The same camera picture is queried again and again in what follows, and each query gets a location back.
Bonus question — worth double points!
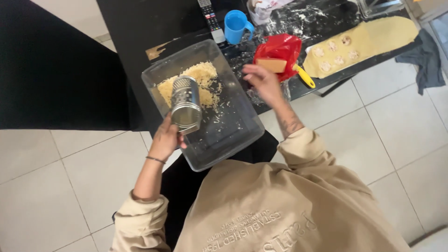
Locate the person's left hand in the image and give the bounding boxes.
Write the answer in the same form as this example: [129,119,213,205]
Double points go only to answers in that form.
[149,112,188,162]

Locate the person's right hand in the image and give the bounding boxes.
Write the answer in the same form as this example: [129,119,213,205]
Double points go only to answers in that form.
[242,64,285,108]

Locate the cylindrical metal grater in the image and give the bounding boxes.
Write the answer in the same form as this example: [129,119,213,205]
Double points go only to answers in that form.
[170,76,203,136]

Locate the yellow cheese block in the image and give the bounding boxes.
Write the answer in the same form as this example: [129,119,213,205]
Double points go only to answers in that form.
[255,58,288,74]

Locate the red plastic bag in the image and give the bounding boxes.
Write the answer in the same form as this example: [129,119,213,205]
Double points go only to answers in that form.
[252,34,302,82]

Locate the clear plastic wrap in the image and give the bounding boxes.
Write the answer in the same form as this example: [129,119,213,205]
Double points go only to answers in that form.
[245,80,292,107]

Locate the pile of grated cheese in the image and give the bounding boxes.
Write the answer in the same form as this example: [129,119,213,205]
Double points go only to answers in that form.
[156,62,223,110]

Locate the blue plastic cup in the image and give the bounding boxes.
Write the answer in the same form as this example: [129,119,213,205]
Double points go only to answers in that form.
[224,10,255,45]

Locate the white plastic bag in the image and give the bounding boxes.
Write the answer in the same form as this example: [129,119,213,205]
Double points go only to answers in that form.
[246,0,295,26]

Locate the grey remote control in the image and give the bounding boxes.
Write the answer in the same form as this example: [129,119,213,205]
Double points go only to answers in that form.
[197,0,227,45]

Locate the clear glass baking dish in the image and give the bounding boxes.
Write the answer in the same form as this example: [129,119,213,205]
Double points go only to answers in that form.
[141,39,266,173]

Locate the group of filling dollops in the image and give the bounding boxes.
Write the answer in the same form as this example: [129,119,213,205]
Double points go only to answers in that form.
[311,35,360,73]

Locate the black trousers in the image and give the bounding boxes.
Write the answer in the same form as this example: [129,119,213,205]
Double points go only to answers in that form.
[160,130,280,251]

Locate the beige sweatshirt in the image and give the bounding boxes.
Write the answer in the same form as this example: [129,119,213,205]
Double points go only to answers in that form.
[109,127,414,252]

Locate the rolled-out dough sheet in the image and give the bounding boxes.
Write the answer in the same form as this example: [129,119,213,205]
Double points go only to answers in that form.
[302,16,420,80]

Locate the grey cloth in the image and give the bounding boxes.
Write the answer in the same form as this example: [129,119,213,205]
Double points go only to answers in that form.
[395,29,446,96]

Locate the black covered furniture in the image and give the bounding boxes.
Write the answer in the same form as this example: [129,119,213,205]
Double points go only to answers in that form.
[0,0,145,131]

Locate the yellow-handled utensil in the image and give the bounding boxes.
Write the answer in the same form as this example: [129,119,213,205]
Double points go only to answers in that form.
[292,64,316,89]

